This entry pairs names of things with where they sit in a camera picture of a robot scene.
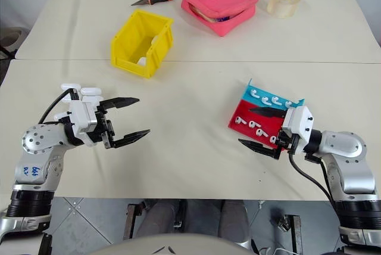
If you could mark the clear tape roll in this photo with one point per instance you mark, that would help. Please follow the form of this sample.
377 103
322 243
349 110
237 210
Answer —
284 1

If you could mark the rusty metal frame bracket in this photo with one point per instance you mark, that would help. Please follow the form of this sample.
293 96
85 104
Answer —
294 231
131 220

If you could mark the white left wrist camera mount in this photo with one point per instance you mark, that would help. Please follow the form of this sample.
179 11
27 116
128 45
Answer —
83 115

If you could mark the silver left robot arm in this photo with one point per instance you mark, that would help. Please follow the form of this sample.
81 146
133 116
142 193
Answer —
35 142

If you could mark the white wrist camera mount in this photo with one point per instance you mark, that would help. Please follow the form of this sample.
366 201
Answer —
83 115
300 121

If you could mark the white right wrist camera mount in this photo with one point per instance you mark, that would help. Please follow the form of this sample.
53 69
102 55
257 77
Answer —
300 121

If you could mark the red and blue earbud tray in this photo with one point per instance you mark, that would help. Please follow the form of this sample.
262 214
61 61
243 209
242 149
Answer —
247 118

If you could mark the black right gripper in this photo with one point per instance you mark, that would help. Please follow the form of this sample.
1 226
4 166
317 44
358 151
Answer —
287 141

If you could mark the beige robot torso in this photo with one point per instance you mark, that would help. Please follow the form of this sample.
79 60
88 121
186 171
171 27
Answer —
169 244

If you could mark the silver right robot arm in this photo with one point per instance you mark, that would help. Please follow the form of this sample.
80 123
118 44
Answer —
345 147

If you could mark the grey round roll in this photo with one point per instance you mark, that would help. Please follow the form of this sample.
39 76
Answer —
12 37

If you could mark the dark rounded shape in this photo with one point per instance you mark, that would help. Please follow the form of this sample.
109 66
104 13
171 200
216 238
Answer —
233 217
160 217

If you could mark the yellow plastic bin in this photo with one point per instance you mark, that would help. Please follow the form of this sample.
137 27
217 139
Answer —
126 62

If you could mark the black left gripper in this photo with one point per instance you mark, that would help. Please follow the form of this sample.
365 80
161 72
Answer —
104 130

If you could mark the white wireless earbud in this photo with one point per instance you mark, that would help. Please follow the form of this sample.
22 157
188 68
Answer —
239 120
288 104
254 93
253 124
276 100
262 132
273 139
265 100

